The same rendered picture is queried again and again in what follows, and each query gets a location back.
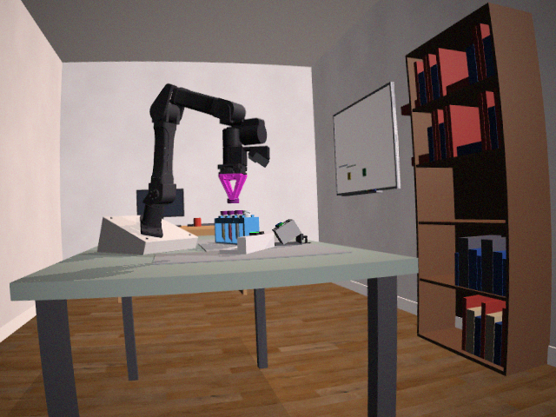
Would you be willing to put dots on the blue tube rack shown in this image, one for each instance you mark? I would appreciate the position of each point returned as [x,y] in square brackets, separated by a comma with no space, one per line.
[250,224]

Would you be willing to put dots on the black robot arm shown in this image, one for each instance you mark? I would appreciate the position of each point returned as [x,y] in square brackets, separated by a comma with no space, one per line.
[166,116]

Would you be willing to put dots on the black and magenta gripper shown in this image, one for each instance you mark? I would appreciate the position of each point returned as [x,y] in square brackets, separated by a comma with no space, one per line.
[239,175]

